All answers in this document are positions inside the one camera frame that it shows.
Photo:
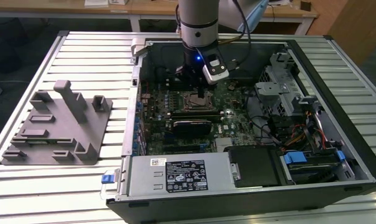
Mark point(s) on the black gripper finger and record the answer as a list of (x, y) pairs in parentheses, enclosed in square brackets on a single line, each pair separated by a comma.
[(202, 92), (184, 74)]

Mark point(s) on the silver CPU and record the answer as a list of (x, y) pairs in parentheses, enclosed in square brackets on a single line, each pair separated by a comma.
[(198, 102)]

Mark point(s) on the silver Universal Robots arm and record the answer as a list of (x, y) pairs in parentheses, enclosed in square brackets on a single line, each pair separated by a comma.
[(197, 23)]

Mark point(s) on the CPU socket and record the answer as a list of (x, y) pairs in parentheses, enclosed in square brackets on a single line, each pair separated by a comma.
[(185, 107)]

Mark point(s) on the black RAM slot bank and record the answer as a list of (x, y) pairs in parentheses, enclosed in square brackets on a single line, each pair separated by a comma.
[(170, 84), (193, 116)]

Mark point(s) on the round coin battery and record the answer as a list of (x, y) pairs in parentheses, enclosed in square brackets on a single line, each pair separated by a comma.
[(232, 86)]

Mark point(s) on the green motherboard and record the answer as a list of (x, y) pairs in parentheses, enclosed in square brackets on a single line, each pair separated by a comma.
[(240, 112)]

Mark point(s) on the black graphics card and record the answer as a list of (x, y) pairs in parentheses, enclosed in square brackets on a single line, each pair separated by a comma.
[(190, 128)]

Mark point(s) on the grey metal drive cage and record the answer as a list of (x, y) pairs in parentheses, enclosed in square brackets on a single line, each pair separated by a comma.
[(268, 89)]

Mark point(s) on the small silver heat sink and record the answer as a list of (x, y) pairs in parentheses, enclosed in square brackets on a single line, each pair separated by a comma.
[(224, 143)]

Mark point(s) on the white box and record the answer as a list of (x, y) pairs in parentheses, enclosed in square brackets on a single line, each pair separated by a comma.
[(117, 2), (96, 2)]

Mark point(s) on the black plastic cover box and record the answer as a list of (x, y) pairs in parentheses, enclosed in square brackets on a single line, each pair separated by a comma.
[(256, 165)]

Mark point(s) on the grey plastic parts rack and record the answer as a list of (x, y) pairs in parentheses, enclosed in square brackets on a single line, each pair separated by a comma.
[(90, 130)]

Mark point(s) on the hard disk in blue carrier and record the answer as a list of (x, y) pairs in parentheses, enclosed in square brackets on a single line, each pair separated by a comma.
[(294, 158)]

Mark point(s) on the silver power supply unit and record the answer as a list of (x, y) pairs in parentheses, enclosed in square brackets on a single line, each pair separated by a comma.
[(144, 177)]

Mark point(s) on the small brown box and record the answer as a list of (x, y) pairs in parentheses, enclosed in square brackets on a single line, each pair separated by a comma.
[(305, 5)]

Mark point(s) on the wooden desk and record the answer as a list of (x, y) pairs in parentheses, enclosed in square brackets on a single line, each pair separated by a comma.
[(66, 10)]

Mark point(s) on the black open PC case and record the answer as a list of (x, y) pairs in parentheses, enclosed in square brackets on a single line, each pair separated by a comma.
[(206, 205)]

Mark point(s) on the blue case latch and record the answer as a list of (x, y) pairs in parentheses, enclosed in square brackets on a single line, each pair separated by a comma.
[(106, 179)]

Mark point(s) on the wooden cabinet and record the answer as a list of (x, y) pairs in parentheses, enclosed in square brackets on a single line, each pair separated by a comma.
[(356, 28)]

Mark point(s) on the green RAM stick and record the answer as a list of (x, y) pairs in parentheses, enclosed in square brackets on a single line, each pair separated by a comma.
[(41, 141)]

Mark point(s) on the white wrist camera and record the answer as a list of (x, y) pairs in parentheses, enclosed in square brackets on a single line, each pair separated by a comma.
[(213, 74)]

